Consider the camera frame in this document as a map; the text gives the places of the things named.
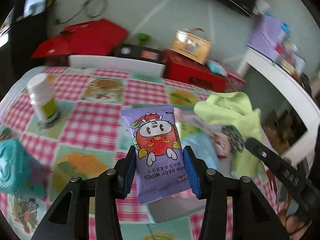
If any black cabinet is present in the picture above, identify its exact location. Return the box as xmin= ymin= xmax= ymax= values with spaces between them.
xmin=1 ymin=12 xmax=48 ymax=95

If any blue wet wipes pack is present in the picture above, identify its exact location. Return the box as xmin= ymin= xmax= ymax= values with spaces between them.
xmin=207 ymin=60 xmax=227 ymax=76

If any purple perforated basket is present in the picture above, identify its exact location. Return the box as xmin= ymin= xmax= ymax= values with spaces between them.
xmin=247 ymin=14 xmax=290 ymax=61

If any black wall cable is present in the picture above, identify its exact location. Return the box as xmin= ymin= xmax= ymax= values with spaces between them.
xmin=55 ymin=0 xmax=110 ymax=26

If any pink white striped towel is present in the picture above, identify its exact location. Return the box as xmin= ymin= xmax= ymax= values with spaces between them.
xmin=174 ymin=107 xmax=206 ymax=129

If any white shelf frame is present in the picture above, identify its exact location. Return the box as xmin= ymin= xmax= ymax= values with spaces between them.
xmin=236 ymin=47 xmax=319 ymax=166

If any green tissue pack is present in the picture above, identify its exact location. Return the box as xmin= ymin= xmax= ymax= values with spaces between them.
xmin=178 ymin=124 xmax=202 ymax=139

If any white pill bottle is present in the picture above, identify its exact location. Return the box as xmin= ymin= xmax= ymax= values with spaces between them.
xmin=27 ymin=73 xmax=59 ymax=124

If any purple baby wipes pack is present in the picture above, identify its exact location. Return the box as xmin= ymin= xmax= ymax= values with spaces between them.
xmin=121 ymin=105 xmax=190 ymax=205

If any teal plastic toy case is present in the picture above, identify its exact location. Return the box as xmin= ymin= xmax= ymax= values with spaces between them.
xmin=0 ymin=138 xmax=46 ymax=199

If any leopard print scrunchie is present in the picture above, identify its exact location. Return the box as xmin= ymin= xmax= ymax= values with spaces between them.
xmin=221 ymin=125 xmax=245 ymax=154

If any wooden handle gift box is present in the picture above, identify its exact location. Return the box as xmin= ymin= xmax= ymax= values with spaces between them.
xmin=170 ymin=28 xmax=212 ymax=65

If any black flat box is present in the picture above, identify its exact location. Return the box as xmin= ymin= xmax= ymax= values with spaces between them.
xmin=114 ymin=42 xmax=164 ymax=63

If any light green cloth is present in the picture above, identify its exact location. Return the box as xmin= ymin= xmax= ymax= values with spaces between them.
xmin=194 ymin=92 xmax=263 ymax=178

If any blue face mask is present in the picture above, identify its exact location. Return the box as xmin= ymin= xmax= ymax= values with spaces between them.
xmin=181 ymin=133 xmax=219 ymax=169

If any green dumbbell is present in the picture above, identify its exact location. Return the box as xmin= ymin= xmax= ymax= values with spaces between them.
xmin=136 ymin=33 xmax=151 ymax=46

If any red patterned gift box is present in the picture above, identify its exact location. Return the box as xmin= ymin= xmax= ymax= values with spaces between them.
xmin=224 ymin=66 xmax=246 ymax=93

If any pink patterned cloth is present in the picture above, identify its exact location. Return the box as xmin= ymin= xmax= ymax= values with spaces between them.
xmin=210 ymin=132 xmax=231 ymax=158

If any person hand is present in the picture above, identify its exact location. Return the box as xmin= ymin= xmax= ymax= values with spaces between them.
xmin=278 ymin=210 xmax=312 ymax=239

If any red carton box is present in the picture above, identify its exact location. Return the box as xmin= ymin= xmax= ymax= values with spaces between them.
xmin=163 ymin=50 xmax=227 ymax=92

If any white foam board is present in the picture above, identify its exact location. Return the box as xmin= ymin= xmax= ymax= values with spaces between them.
xmin=68 ymin=55 xmax=165 ymax=77

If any red gift bag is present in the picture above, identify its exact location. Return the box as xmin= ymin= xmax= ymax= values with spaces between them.
xmin=31 ymin=18 xmax=129 ymax=59

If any checkered picture tablecloth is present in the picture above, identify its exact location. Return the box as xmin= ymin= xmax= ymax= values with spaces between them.
xmin=0 ymin=65 xmax=288 ymax=240

